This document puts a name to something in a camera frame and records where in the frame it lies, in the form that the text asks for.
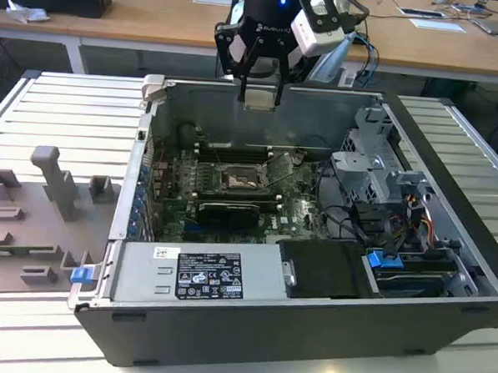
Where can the blue plastic latch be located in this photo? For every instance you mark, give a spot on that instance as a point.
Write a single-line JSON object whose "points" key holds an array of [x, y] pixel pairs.
{"points": [[81, 275]]}

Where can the grey laptop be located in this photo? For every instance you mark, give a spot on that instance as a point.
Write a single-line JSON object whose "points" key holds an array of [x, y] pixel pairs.
{"points": [[497, 26]]}

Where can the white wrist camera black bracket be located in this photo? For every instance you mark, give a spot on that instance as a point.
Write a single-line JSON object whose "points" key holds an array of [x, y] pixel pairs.
{"points": [[319, 40]]}

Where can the silver metal drive cage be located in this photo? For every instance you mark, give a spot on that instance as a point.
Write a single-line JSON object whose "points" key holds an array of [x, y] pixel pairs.
{"points": [[358, 167]]}

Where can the green RAM stick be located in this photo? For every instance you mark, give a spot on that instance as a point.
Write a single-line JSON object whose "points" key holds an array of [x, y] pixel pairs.
{"points": [[3, 249]]}

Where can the black graphics card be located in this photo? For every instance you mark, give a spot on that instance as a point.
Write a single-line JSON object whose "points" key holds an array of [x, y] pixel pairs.
{"points": [[228, 214]]}

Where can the CPU socket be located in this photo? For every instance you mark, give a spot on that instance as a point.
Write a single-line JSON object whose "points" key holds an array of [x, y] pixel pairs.
{"points": [[241, 182]]}

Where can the black RAM slot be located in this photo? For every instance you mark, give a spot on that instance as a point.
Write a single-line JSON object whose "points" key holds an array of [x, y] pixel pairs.
{"points": [[236, 193], [234, 149], [234, 157]]}

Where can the green motherboard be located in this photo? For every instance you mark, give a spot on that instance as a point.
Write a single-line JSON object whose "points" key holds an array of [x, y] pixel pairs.
{"points": [[297, 214]]}

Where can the grey parts rack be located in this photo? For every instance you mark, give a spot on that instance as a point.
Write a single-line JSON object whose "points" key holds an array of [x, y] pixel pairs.
{"points": [[21, 224]]}

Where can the silver CPU plate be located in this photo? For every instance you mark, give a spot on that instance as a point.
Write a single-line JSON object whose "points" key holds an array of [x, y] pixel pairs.
{"points": [[259, 100]]}

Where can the crumpled white paper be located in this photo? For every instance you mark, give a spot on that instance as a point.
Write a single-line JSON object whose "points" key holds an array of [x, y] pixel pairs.
{"points": [[26, 12]]}

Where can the black open PC case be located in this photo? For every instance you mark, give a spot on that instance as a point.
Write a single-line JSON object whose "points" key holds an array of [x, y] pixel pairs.
{"points": [[266, 342]]}

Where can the wooden desk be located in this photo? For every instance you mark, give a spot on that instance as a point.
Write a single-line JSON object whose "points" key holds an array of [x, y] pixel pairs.
{"points": [[157, 19]]}

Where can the grey power supply unit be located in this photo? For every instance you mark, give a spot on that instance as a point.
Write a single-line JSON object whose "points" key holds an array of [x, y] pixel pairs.
{"points": [[144, 273]]}

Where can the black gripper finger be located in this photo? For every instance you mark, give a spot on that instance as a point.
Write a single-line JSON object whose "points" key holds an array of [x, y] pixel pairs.
{"points": [[279, 94], [242, 88]]}

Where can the white paper sheet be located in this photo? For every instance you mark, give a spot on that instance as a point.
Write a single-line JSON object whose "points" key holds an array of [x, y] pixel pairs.
{"points": [[437, 25]]}

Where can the hard disk in blue carrier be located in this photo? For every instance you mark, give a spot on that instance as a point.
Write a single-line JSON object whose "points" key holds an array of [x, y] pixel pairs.
{"points": [[385, 260]]}

